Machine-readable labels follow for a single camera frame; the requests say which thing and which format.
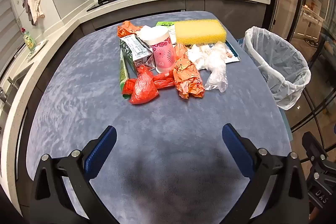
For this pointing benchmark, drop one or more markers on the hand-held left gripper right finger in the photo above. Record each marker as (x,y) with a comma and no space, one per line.
(237,153)

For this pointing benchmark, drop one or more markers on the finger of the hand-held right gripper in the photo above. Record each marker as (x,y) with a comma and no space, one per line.
(316,150)

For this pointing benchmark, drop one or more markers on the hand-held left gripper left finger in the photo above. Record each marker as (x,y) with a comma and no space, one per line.
(101,150)

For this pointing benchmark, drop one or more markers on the red plastic bag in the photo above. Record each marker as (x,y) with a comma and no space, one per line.
(143,90)

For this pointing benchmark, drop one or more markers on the dark green patterned packet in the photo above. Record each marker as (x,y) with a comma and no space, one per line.
(124,74)

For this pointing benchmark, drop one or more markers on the clear plastic bag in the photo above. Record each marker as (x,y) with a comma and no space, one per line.
(218,74)

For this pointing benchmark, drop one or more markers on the large orange wrapper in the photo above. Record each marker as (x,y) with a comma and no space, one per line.
(187,77)

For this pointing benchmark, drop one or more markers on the trash bin with white liner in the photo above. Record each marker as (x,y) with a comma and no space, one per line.
(278,66)

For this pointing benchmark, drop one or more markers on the white blue snack packet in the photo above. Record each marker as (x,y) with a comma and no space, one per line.
(233,56)

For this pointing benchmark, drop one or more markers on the grey white milk carton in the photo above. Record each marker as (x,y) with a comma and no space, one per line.
(136,53)

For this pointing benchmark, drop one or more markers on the white tissue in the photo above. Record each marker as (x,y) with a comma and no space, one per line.
(197,56)
(143,32)

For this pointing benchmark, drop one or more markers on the pink paper cup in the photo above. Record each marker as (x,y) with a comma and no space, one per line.
(162,56)

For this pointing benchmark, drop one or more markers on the small orange wrapper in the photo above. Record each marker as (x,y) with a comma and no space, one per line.
(126,29)

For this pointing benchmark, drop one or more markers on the yellow sponge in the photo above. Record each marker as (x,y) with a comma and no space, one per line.
(199,32)

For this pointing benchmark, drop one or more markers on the bright green drink box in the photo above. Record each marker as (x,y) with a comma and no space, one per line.
(164,23)

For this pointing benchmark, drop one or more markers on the metal faucet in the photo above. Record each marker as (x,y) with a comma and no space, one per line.
(6,90)

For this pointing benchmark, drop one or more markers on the white dish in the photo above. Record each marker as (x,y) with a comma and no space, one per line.
(40,45)

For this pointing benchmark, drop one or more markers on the green dish soap bottle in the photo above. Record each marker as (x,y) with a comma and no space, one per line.
(28,41)

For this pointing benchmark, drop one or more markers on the black built-in appliance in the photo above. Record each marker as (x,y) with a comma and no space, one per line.
(136,16)

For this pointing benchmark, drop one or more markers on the grey kitchen cabinet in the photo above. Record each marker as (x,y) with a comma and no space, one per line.
(231,6)

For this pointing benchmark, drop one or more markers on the black framed glass door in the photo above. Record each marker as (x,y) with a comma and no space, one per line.
(296,3)

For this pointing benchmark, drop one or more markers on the grey hanging cloth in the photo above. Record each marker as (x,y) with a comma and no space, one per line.
(30,15)

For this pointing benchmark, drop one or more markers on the pale hanging cloth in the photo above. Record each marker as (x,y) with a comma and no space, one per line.
(35,2)

